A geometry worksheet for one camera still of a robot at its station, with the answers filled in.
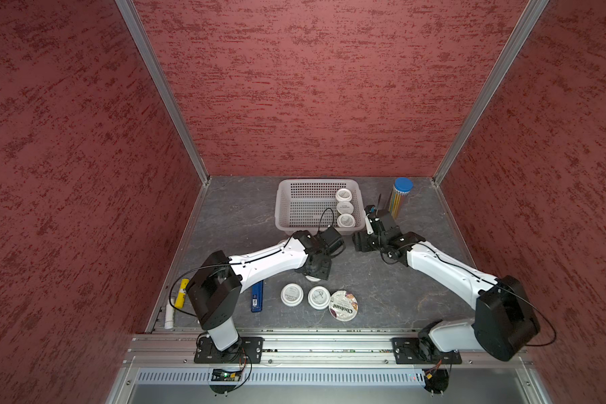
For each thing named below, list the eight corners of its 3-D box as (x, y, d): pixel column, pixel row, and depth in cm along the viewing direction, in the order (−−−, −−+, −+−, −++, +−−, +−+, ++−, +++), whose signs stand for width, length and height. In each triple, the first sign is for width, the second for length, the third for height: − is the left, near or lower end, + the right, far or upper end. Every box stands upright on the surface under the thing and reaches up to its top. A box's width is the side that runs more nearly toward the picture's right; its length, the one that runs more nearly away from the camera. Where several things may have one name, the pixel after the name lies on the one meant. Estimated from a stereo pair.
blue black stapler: (252, 312, 83) (248, 307, 78) (255, 287, 89) (252, 280, 84) (261, 312, 83) (258, 307, 78) (264, 287, 89) (262, 280, 84)
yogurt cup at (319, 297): (304, 304, 85) (304, 297, 79) (317, 288, 88) (317, 280, 82) (319, 317, 82) (320, 311, 76) (332, 301, 85) (334, 294, 80)
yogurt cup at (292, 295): (279, 303, 84) (277, 296, 79) (290, 287, 88) (288, 279, 82) (296, 314, 82) (295, 307, 76) (306, 297, 86) (306, 289, 80)
